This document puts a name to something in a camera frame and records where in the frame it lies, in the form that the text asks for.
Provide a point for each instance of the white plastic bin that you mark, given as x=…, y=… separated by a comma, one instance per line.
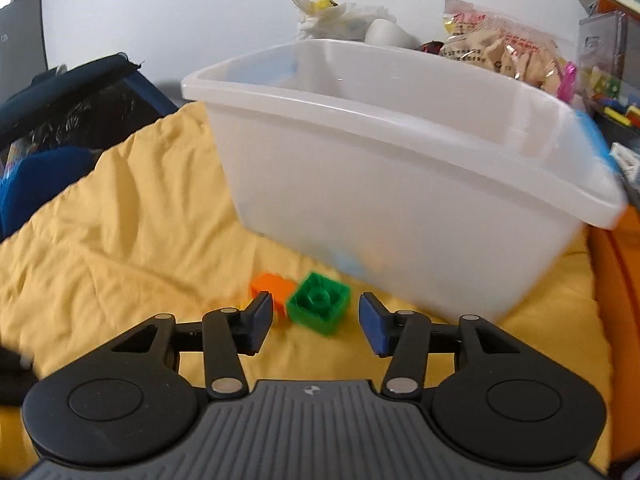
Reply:
x=400, y=175

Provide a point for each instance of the orange toy brick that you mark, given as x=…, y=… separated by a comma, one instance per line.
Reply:
x=270, y=287

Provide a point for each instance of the clear bag of snacks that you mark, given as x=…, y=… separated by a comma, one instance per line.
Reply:
x=500, y=45

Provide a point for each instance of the blue cloth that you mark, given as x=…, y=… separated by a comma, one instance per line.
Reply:
x=45, y=185

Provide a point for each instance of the grey panel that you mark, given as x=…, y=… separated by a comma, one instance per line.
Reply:
x=22, y=45

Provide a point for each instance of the dark blue bag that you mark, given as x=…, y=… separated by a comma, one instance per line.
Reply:
x=90, y=105

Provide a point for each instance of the white plastic bag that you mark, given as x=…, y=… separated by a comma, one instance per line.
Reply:
x=340, y=17

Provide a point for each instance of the green toy brick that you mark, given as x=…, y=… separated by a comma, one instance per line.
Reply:
x=320, y=305

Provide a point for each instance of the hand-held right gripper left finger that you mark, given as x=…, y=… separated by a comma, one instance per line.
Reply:
x=262, y=317

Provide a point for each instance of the yellow blanket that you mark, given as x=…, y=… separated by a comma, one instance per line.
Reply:
x=125, y=240

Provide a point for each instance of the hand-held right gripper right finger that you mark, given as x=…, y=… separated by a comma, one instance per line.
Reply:
x=372, y=322

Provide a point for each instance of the clear box of toy blocks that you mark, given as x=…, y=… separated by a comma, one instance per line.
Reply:
x=607, y=60

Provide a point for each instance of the white cup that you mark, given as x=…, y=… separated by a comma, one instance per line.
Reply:
x=387, y=34

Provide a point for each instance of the pink plastic toy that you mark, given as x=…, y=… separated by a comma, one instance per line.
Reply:
x=569, y=82

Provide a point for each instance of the small white box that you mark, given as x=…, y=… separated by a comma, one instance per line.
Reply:
x=627, y=160

